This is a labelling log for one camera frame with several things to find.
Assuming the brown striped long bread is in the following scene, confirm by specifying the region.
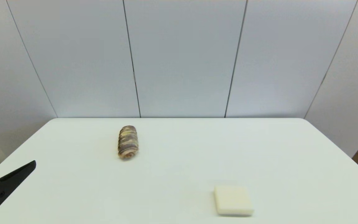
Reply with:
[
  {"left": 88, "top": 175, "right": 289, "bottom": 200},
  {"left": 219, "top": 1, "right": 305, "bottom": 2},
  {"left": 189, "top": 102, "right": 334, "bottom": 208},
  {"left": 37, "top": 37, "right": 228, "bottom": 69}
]
[{"left": 118, "top": 125, "right": 139, "bottom": 160}]

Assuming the white square foam block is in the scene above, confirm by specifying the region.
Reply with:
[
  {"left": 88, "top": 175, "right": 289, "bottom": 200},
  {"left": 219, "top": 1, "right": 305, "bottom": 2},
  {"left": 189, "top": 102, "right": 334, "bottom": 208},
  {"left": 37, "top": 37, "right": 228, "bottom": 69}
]
[{"left": 214, "top": 185, "right": 254, "bottom": 216}]

